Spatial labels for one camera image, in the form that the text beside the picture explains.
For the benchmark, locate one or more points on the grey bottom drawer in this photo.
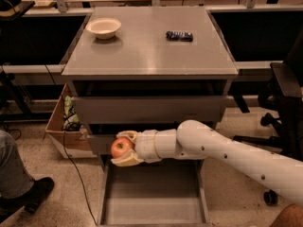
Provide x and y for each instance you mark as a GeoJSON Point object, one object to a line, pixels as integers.
{"type": "Point", "coordinates": [169, 193]}

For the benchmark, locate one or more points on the black shoe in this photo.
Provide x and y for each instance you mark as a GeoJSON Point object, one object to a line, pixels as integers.
{"type": "Point", "coordinates": [30, 201]}

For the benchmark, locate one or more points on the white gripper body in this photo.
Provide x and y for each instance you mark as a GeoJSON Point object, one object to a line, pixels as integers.
{"type": "Point", "coordinates": [145, 146]}

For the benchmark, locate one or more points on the grey trouser leg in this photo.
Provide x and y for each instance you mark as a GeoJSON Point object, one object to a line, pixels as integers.
{"type": "Point", "coordinates": [15, 181]}

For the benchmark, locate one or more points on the cardboard box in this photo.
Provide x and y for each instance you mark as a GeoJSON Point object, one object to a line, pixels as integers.
{"type": "Point", "coordinates": [73, 144]}

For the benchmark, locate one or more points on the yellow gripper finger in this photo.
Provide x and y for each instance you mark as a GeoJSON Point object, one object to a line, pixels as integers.
{"type": "Point", "coordinates": [131, 135]}
{"type": "Point", "coordinates": [130, 158]}

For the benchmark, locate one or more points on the red apple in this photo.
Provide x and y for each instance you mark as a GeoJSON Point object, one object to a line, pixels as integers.
{"type": "Point", "coordinates": [121, 146]}

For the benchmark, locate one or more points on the black office chair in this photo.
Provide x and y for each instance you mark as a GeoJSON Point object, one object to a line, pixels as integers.
{"type": "Point", "coordinates": [283, 94]}

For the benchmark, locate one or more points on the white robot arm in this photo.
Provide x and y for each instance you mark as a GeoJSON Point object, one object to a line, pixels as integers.
{"type": "Point", "coordinates": [194, 140]}

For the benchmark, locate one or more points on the dark blue snack packet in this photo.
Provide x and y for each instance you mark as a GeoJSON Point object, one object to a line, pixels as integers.
{"type": "Point", "coordinates": [179, 36]}

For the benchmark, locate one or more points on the person knee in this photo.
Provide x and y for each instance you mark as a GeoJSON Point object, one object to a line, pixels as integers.
{"type": "Point", "coordinates": [290, 216]}

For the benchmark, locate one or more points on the grey top drawer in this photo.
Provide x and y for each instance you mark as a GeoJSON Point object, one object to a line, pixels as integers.
{"type": "Point", "coordinates": [148, 109]}

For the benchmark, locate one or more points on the green snack bag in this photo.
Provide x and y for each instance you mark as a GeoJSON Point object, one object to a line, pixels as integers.
{"type": "Point", "coordinates": [71, 121]}

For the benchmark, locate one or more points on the white bowl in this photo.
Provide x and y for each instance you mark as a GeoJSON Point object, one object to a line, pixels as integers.
{"type": "Point", "coordinates": [103, 28]}

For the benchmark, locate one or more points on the grey drawer cabinet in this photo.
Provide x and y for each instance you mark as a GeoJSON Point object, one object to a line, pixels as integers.
{"type": "Point", "coordinates": [141, 61]}

